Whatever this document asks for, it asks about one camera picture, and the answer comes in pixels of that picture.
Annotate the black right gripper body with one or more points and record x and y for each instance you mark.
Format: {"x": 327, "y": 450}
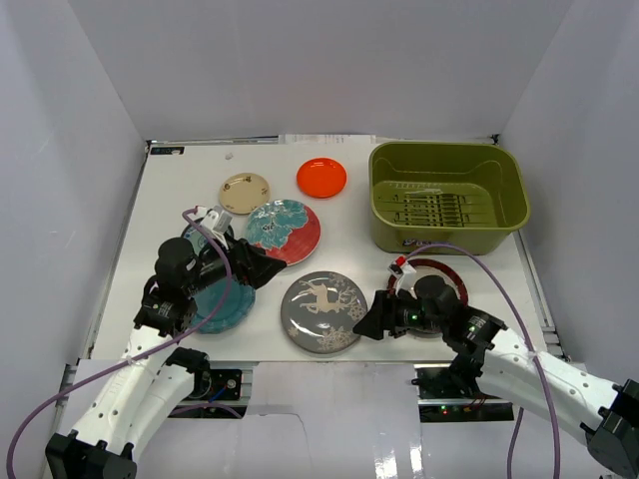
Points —
{"x": 408, "y": 313}

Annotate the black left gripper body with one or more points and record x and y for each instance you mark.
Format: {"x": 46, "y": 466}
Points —
{"x": 242, "y": 262}

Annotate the red rimmed beige plate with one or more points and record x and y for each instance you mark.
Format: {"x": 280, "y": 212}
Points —
{"x": 424, "y": 267}

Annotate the grey reindeer plate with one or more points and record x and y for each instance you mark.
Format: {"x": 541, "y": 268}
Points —
{"x": 319, "y": 311}

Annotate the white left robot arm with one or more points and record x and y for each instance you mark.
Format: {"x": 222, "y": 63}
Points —
{"x": 155, "y": 373}

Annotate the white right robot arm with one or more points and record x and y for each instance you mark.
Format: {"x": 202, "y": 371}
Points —
{"x": 493, "y": 359}

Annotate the olive green plastic bin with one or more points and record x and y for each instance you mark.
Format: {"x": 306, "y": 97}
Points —
{"x": 469, "y": 195}

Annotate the teal scalloped plate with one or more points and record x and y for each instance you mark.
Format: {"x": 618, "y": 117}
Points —
{"x": 236, "y": 307}

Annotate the blue white patterned plate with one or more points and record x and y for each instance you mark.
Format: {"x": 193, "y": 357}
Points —
{"x": 198, "y": 241}

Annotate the red teal floral plate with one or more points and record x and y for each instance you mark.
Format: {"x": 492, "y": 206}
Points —
{"x": 285, "y": 229}

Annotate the cream floral small plate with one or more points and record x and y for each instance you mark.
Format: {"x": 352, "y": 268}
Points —
{"x": 241, "y": 194}

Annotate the orange round plate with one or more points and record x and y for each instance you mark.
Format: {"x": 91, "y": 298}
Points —
{"x": 321, "y": 178}

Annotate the black label sticker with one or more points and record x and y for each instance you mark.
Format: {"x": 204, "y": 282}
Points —
{"x": 166, "y": 151}

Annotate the white paper sheets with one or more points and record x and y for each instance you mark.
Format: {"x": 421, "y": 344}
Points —
{"x": 325, "y": 139}

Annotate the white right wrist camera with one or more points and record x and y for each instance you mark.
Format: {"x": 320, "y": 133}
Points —
{"x": 401, "y": 267}

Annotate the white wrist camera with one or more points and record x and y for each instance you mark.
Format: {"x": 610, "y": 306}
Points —
{"x": 213, "y": 223}
{"x": 401, "y": 267}

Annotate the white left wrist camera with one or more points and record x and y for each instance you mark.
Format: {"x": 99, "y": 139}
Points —
{"x": 213, "y": 223}

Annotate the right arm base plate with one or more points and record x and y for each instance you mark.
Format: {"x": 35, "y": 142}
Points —
{"x": 441, "y": 401}

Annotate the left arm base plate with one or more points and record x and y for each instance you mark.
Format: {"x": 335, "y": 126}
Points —
{"x": 217, "y": 385}

